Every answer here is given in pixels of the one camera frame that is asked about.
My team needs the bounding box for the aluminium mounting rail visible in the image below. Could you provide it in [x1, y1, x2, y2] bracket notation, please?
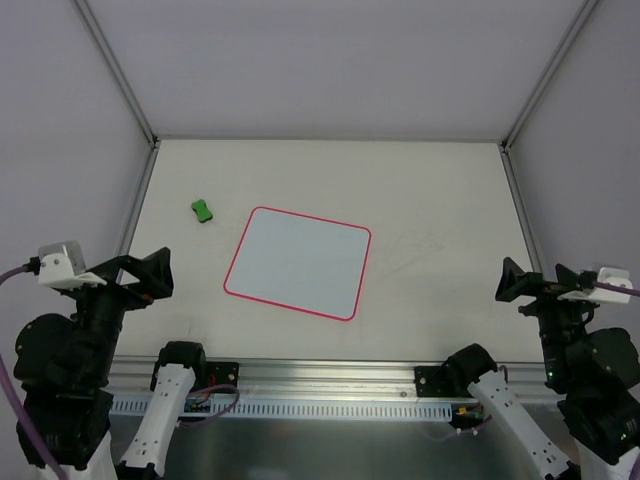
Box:
[107, 355, 560, 404]

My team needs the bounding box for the left aluminium frame post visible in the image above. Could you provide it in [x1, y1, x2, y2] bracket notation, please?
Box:
[70, 0, 158, 148]

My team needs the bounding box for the white slotted cable duct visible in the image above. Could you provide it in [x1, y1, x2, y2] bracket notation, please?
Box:
[110, 395, 453, 423]

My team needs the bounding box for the right aluminium frame post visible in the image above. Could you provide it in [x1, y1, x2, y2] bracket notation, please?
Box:
[501, 0, 601, 153]

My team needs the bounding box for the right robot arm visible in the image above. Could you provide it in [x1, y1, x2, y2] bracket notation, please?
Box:
[440, 258, 639, 479]

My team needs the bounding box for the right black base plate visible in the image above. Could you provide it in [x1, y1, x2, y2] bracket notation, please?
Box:
[414, 365, 472, 398]

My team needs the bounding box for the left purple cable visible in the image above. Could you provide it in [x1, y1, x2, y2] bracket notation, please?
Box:
[0, 264, 240, 480]

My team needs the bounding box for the pink framed whiteboard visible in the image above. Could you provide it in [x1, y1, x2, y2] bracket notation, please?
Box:
[223, 206, 372, 322]

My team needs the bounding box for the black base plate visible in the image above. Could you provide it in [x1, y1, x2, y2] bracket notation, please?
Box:
[414, 365, 472, 398]
[149, 359, 240, 396]

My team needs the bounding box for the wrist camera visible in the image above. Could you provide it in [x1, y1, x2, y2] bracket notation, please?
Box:
[37, 240, 107, 290]
[559, 267, 639, 304]

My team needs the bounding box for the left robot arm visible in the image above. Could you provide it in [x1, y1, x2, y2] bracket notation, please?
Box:
[13, 241, 208, 479]

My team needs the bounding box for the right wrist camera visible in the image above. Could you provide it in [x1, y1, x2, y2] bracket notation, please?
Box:
[559, 267, 639, 304]

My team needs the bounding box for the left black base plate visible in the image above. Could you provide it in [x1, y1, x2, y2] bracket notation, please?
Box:
[149, 359, 240, 396]

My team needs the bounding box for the aluminium frame post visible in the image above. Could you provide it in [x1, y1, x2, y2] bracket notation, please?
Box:
[501, 0, 601, 153]
[70, 0, 158, 148]

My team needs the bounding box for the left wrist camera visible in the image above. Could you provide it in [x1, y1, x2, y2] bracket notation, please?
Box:
[37, 240, 107, 290]

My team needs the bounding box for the green whiteboard eraser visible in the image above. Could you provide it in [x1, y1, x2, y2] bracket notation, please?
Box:
[190, 199, 214, 223]

